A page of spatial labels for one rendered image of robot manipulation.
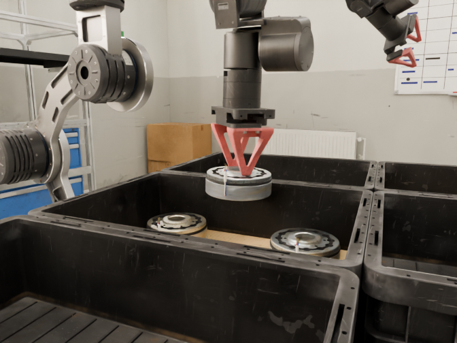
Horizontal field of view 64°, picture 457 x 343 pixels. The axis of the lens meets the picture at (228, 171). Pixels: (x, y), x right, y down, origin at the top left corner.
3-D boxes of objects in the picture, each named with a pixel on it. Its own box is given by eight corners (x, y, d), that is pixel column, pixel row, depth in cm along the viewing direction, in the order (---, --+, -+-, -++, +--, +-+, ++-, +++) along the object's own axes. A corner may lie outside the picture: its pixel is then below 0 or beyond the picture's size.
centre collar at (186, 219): (156, 224, 62) (156, 220, 62) (172, 216, 67) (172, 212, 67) (181, 227, 61) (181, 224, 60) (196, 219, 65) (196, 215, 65)
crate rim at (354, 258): (22, 231, 46) (20, 212, 46) (157, 182, 73) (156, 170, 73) (359, 296, 31) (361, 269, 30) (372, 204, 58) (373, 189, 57)
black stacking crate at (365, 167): (160, 228, 75) (158, 173, 73) (219, 194, 102) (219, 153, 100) (366, 260, 60) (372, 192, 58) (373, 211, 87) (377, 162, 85)
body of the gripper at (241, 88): (246, 117, 62) (248, 71, 60) (276, 122, 53) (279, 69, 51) (210, 117, 60) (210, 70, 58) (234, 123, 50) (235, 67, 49)
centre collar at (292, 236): (284, 243, 54) (284, 239, 54) (292, 232, 59) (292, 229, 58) (318, 248, 52) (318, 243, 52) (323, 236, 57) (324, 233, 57)
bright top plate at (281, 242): (262, 250, 53) (262, 246, 53) (279, 228, 62) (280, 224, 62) (334, 261, 49) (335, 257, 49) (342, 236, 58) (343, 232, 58)
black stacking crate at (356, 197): (32, 301, 48) (22, 217, 46) (159, 229, 75) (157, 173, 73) (350, 393, 33) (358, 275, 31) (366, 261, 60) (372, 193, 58)
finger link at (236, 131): (252, 167, 61) (254, 110, 59) (273, 177, 55) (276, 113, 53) (213, 169, 59) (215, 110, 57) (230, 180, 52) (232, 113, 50)
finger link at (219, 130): (247, 165, 63) (248, 109, 61) (266, 173, 57) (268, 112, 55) (209, 167, 61) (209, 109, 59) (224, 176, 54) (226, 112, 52)
